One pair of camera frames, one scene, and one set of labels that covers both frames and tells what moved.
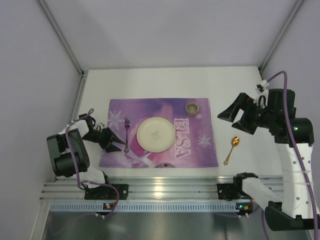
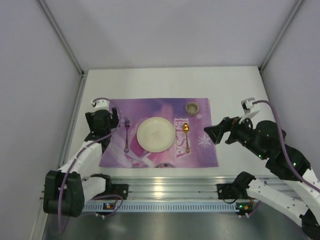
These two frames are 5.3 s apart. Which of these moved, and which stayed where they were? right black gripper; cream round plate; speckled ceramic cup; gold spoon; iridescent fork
Moved: right black gripper; gold spoon
Stayed: iridescent fork; cream round plate; speckled ceramic cup
